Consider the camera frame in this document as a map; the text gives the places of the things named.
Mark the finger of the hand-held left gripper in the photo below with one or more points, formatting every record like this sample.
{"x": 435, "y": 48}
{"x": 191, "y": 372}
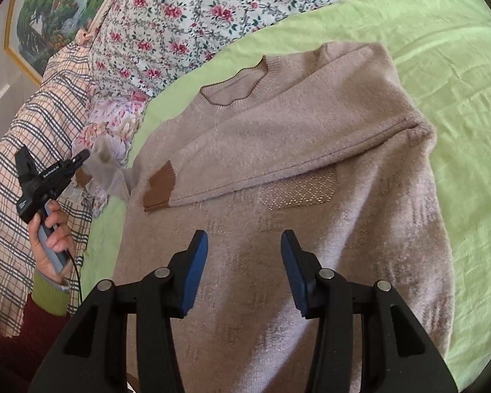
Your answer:
{"x": 80, "y": 158}

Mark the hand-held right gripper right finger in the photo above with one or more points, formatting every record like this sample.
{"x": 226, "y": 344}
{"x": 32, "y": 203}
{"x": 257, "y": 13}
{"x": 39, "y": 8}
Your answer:
{"x": 295, "y": 272}

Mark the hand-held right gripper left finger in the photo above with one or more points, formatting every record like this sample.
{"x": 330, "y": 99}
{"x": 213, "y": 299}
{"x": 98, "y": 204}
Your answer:
{"x": 196, "y": 272}

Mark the beige knit sweater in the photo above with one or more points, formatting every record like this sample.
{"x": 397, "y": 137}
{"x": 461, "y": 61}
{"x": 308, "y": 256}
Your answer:
{"x": 311, "y": 131}

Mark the person's left forearm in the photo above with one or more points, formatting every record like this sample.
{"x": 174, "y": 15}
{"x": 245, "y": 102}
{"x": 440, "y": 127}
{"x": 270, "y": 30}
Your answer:
{"x": 45, "y": 307}

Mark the person's left hand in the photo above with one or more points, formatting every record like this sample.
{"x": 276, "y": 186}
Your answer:
{"x": 61, "y": 237}

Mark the plaid blanket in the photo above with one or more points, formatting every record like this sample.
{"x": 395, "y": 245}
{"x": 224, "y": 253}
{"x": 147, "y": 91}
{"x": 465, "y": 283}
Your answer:
{"x": 24, "y": 131}

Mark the gold framed landscape painting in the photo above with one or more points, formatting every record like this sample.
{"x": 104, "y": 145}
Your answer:
{"x": 53, "y": 16}

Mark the rose print quilt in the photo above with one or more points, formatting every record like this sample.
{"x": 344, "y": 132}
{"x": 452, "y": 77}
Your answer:
{"x": 229, "y": 8}

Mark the green bed sheet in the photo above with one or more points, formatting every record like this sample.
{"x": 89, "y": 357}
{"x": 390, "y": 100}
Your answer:
{"x": 454, "y": 69}

